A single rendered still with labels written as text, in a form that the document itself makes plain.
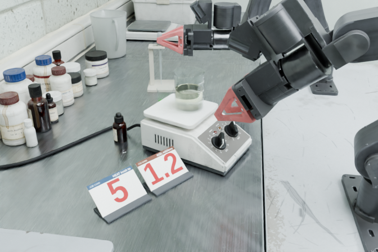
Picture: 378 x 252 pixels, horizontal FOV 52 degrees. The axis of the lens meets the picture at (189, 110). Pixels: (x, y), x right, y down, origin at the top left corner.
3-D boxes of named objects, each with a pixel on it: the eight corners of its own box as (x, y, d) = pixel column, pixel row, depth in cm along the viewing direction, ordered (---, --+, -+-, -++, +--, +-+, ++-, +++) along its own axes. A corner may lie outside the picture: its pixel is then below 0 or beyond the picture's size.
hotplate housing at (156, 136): (252, 147, 83) (254, 114, 80) (224, 178, 73) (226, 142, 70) (166, 122, 94) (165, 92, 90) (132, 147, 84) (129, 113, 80)
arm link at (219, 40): (210, 27, 103) (235, 27, 103) (208, 22, 108) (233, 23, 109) (209, 53, 106) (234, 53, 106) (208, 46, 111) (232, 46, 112)
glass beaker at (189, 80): (183, 100, 85) (183, 63, 81) (209, 106, 82) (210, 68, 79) (166, 112, 80) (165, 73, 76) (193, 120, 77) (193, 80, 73)
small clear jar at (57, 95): (68, 112, 99) (65, 93, 96) (52, 118, 95) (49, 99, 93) (57, 107, 101) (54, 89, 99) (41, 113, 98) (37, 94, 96)
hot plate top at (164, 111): (220, 107, 83) (220, 103, 83) (191, 130, 74) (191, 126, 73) (173, 95, 89) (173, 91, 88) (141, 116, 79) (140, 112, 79)
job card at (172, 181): (193, 176, 74) (193, 157, 72) (156, 196, 68) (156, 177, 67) (172, 163, 78) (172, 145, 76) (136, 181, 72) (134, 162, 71)
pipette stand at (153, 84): (176, 81, 118) (175, 40, 112) (175, 92, 110) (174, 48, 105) (149, 81, 117) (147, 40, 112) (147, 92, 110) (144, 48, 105)
